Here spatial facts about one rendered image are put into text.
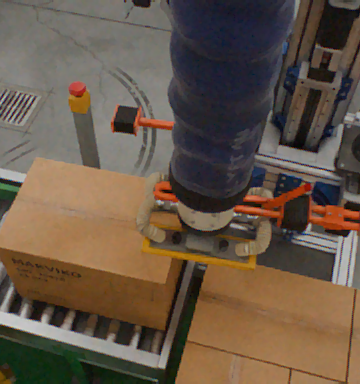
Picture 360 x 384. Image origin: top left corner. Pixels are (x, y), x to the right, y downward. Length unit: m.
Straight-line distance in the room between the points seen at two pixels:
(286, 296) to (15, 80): 2.49
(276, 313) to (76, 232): 0.85
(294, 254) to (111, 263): 1.19
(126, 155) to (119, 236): 1.51
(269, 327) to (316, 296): 0.24
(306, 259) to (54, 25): 2.64
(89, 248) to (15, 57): 2.49
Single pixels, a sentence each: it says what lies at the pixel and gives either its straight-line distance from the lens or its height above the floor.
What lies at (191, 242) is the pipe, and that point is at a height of 1.12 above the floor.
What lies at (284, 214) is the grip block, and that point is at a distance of 1.49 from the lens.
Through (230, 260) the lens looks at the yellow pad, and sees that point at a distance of 1.53.
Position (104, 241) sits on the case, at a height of 0.95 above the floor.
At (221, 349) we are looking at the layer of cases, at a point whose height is 0.54.
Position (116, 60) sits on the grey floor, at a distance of 3.85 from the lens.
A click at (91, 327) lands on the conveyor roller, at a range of 2.03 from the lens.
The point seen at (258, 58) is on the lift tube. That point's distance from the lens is 1.03.
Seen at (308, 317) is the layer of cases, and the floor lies 0.54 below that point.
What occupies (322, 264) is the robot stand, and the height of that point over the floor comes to 0.21.
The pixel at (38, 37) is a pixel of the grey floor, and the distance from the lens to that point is 4.15.
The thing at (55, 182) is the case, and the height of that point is 0.95.
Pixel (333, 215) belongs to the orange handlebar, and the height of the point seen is 1.22.
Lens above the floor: 2.42
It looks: 58 degrees down
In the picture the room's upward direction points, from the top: 3 degrees counter-clockwise
